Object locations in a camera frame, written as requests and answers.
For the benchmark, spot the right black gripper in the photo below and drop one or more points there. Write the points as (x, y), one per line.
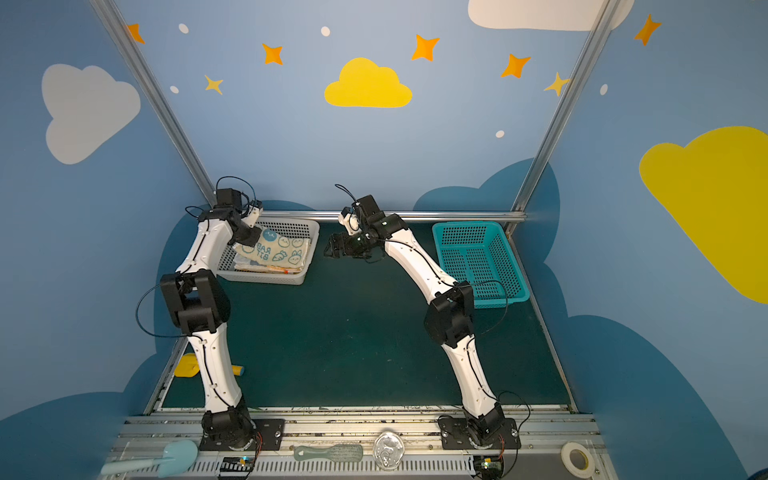
(346, 243)

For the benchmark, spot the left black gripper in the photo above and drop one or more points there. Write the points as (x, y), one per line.
(246, 234)

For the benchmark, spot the blue patterned towel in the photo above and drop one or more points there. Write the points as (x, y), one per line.
(275, 249)

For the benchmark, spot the white perforated plastic basket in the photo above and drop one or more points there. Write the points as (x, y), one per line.
(223, 267)

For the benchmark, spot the cream rabbit lettered towel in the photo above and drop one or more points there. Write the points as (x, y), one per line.
(265, 269)

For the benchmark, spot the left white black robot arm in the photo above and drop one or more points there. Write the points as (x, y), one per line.
(200, 309)

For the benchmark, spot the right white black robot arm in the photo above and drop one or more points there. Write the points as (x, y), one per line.
(449, 316)

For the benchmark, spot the teal perforated plastic basket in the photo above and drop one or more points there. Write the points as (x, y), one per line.
(479, 253)

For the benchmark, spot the yellow plastic scoop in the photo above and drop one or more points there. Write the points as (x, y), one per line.
(189, 367)

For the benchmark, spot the green plastic brush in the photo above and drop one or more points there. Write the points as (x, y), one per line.
(339, 453)

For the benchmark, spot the left small circuit board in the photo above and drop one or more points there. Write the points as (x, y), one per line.
(240, 467)

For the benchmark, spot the small circuit board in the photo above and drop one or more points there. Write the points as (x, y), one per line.
(487, 468)
(240, 467)

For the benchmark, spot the right small circuit board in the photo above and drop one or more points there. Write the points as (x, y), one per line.
(487, 468)

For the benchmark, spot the white tape roll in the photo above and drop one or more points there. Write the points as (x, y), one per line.
(577, 460)

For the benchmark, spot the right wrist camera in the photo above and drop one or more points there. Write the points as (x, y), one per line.
(367, 210)

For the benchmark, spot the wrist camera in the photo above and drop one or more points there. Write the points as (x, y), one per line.
(229, 198)
(367, 210)

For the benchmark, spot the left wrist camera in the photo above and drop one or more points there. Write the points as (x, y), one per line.
(229, 198)

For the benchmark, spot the aluminium frame back bar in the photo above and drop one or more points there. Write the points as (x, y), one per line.
(408, 216)

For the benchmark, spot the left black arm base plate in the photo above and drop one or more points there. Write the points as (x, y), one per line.
(226, 435)

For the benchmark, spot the aluminium front rail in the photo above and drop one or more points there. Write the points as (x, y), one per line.
(543, 432)

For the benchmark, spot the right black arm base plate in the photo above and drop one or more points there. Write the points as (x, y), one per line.
(455, 435)

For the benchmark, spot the aluminium frame left post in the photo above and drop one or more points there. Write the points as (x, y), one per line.
(113, 22)

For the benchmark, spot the aluminium frame post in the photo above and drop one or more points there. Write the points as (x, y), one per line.
(583, 68)
(113, 22)

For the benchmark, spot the aluminium frame right post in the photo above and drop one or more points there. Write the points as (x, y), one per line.
(583, 68)

